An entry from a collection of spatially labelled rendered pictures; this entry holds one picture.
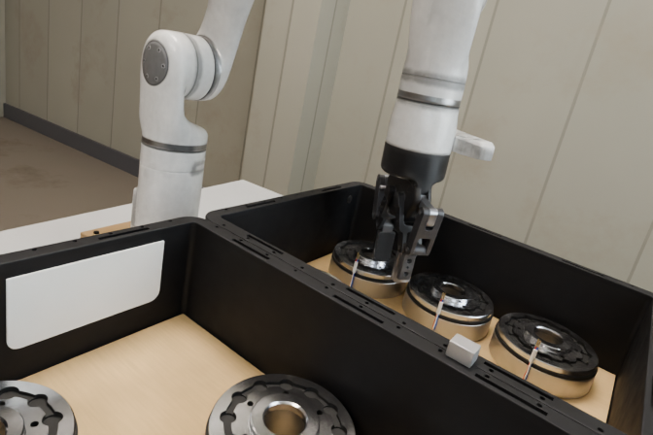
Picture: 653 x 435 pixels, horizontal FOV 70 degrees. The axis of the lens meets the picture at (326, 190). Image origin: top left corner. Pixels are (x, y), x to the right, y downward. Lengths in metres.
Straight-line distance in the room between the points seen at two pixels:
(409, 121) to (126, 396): 0.36
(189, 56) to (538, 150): 1.70
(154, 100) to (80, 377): 0.38
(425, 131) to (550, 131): 1.64
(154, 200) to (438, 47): 0.44
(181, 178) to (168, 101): 0.11
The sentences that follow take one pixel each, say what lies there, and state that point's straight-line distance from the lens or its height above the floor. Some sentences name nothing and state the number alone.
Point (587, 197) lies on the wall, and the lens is 2.15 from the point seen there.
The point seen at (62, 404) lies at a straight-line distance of 0.37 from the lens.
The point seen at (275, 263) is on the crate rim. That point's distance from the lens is 0.40.
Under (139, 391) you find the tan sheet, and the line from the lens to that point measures 0.42.
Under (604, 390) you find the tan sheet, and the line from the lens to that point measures 0.60.
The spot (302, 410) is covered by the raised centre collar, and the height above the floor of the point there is 0.87.
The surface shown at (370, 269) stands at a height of 0.86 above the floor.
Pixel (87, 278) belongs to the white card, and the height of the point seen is 0.90.
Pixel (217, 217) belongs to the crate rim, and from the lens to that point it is 0.47.
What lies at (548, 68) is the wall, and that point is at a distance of 2.13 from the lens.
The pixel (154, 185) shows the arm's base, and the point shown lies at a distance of 0.70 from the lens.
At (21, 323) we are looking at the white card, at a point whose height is 0.88.
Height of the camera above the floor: 1.11
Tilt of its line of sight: 17 degrees down
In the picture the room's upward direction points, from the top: 12 degrees clockwise
